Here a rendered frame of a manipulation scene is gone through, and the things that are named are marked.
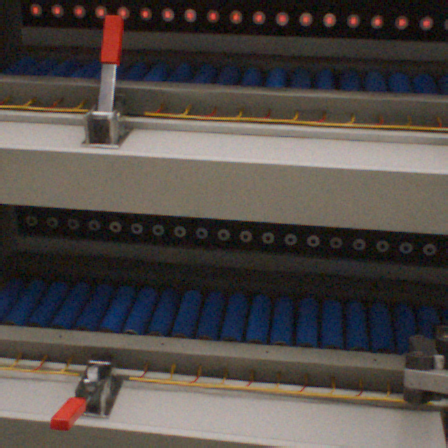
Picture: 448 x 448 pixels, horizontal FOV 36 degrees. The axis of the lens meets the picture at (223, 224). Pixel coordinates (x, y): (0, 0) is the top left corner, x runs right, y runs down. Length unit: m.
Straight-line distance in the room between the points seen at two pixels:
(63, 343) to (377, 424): 0.25
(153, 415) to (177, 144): 0.20
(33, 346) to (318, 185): 0.26
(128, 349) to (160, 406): 0.05
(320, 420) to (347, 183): 0.18
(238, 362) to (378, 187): 0.18
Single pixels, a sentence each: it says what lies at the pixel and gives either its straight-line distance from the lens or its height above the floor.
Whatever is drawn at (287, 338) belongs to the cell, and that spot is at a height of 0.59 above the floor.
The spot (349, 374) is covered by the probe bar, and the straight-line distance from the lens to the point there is 0.54.
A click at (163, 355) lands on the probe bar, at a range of 0.54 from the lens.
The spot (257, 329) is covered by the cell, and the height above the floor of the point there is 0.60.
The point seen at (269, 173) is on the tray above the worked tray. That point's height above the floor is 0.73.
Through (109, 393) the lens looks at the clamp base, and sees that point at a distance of 0.53.
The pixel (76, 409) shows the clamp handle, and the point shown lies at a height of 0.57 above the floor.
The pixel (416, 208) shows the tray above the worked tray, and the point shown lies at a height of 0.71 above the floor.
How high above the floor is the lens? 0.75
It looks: 7 degrees down
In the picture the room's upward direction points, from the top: 3 degrees clockwise
